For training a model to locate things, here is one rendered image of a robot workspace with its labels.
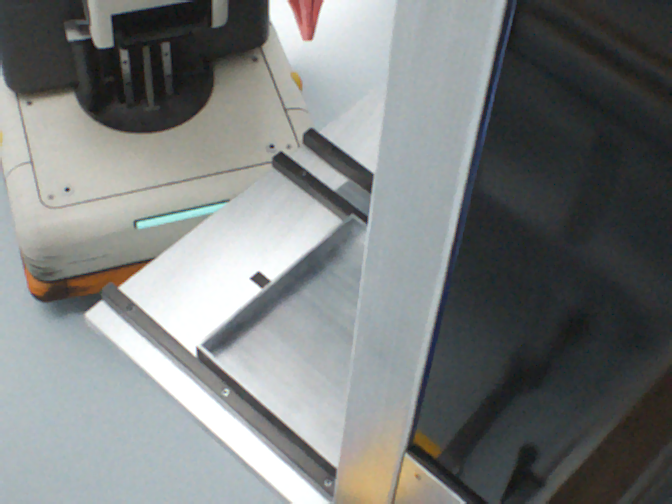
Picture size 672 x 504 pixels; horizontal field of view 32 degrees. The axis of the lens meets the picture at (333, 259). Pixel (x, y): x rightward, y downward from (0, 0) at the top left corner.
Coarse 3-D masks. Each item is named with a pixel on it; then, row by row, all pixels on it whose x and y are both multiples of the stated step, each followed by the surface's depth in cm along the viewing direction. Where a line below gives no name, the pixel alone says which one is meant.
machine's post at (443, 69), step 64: (448, 0) 58; (512, 0) 57; (448, 64) 61; (384, 128) 69; (448, 128) 65; (384, 192) 73; (448, 192) 68; (384, 256) 78; (448, 256) 73; (384, 320) 83; (384, 384) 89; (384, 448) 97
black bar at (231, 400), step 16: (112, 288) 138; (112, 304) 138; (128, 304) 137; (128, 320) 138; (144, 320) 136; (160, 336) 135; (176, 352) 134; (192, 368) 133; (208, 368) 133; (208, 384) 132; (224, 384) 132; (224, 400) 131; (240, 400) 131; (240, 416) 130; (256, 416) 130; (256, 432) 130; (272, 432) 129; (272, 448) 129; (288, 448) 128; (288, 464) 128; (304, 464) 127; (320, 480) 126
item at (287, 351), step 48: (336, 240) 145; (288, 288) 142; (336, 288) 142; (240, 336) 138; (288, 336) 138; (336, 336) 138; (240, 384) 130; (288, 384) 134; (336, 384) 135; (288, 432) 129; (336, 432) 131
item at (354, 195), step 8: (344, 184) 151; (352, 184) 151; (336, 192) 151; (344, 192) 151; (352, 192) 151; (360, 192) 151; (352, 200) 150; (360, 200) 150; (368, 200) 150; (360, 208) 149; (368, 208) 149; (368, 216) 149
